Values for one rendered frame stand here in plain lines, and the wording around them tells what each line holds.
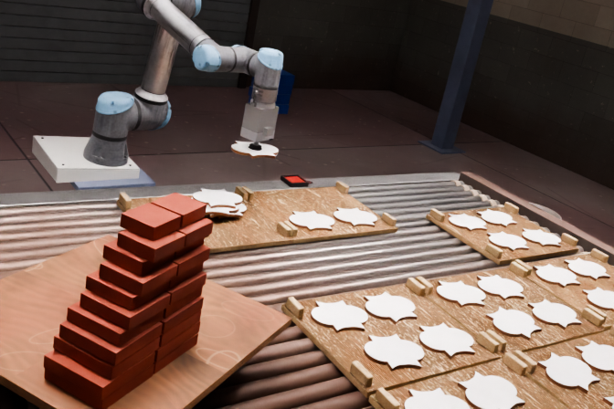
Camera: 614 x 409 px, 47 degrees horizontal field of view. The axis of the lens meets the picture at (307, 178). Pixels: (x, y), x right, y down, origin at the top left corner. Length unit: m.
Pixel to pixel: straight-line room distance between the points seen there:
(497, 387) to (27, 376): 0.96
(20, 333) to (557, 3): 6.84
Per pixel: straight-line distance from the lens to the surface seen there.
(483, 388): 1.62
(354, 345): 1.64
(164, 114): 2.53
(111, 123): 2.43
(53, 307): 1.43
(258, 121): 2.08
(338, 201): 2.41
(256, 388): 1.47
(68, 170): 2.40
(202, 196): 2.12
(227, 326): 1.41
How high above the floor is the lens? 1.80
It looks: 20 degrees down
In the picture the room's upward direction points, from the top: 11 degrees clockwise
